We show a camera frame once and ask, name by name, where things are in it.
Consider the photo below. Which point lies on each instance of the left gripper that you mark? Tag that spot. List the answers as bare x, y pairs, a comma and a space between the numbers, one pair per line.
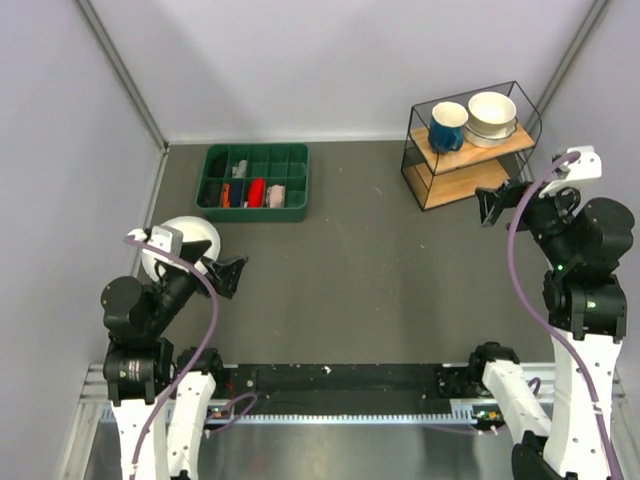
228, 273

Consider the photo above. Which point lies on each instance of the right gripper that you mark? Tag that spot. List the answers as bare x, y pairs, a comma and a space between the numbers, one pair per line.
492, 201

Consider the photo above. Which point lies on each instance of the white underwear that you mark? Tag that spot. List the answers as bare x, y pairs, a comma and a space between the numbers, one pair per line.
239, 170

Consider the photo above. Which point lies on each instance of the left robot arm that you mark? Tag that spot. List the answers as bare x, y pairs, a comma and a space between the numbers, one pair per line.
161, 402

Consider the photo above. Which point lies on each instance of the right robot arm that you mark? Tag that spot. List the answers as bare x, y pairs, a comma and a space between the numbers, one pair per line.
587, 321

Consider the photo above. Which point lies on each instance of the white paper plate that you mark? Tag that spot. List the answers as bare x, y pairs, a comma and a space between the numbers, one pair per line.
189, 237

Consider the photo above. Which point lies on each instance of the orange and blue rolled garment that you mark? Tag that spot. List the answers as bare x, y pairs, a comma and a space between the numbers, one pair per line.
232, 195

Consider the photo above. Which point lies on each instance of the white bowl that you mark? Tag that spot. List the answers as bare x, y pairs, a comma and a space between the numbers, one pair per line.
492, 119

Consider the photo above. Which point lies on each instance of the red rolled garment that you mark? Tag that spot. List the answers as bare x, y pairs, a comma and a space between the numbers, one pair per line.
255, 195

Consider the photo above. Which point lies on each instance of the pink rolled garment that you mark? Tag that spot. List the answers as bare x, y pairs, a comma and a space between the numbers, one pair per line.
275, 196

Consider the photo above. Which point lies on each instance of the green compartment organizer box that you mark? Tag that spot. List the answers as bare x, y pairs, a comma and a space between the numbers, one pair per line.
287, 164

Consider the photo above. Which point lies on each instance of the blue mug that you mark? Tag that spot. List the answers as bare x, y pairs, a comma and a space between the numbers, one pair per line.
446, 125

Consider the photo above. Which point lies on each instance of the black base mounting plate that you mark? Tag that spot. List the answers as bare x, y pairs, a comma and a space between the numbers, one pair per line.
429, 380

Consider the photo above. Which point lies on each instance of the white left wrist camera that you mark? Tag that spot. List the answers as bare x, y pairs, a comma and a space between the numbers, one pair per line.
160, 240

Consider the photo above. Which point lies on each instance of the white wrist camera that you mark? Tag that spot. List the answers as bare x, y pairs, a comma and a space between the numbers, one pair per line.
160, 240
577, 174

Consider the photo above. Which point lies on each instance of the black wire wooden shelf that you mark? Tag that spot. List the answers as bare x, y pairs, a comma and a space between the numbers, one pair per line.
437, 179

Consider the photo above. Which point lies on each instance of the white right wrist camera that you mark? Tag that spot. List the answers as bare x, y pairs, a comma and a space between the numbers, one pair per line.
577, 174

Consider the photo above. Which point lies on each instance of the white cable duct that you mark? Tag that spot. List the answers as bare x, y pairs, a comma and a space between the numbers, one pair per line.
350, 409

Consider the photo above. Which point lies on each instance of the aluminium frame rail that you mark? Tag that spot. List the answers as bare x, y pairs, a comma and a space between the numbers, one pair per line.
94, 388

